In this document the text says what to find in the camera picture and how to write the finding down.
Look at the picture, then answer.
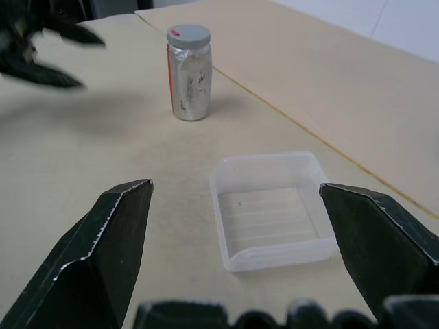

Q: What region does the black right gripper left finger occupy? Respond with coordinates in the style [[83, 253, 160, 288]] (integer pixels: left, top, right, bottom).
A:
[[0, 178, 154, 329]]

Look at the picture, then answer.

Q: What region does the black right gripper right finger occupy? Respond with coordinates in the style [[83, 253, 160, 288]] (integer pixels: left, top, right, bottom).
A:
[[319, 182, 439, 324]]

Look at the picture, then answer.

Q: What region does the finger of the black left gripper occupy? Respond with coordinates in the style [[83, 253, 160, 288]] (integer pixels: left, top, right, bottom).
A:
[[43, 23, 106, 46], [0, 60, 86, 90]]

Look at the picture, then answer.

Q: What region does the clear plastic square container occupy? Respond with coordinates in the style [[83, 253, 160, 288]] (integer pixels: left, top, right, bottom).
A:
[[209, 151, 339, 273]]

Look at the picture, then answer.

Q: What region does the grey plastic jar lid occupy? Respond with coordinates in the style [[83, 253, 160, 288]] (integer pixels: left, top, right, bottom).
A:
[[166, 23, 211, 49]]

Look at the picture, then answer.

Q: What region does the silver jar with grey lid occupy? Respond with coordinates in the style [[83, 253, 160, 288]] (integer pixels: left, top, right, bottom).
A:
[[167, 41, 213, 122]]

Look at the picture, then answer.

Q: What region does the dark grey furniture piece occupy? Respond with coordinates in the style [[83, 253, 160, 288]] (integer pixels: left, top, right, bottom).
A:
[[79, 0, 139, 22]]

